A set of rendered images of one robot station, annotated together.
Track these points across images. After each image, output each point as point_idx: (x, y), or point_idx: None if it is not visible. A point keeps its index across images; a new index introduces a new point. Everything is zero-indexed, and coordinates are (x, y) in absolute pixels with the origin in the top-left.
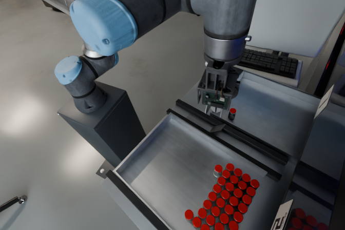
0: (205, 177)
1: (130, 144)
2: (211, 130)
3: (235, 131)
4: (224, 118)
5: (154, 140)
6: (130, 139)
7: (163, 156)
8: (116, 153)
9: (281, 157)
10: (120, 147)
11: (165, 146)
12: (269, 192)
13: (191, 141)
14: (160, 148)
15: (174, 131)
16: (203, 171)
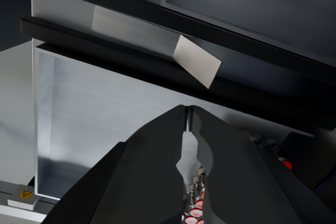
0: (187, 148)
1: (27, 6)
2: (177, 50)
3: (249, 43)
4: (214, 19)
5: (58, 112)
6: (19, 0)
7: (96, 136)
8: (19, 43)
9: None
10: (16, 29)
11: (88, 119)
12: (303, 139)
13: (138, 92)
14: (81, 124)
15: (87, 80)
16: (182, 141)
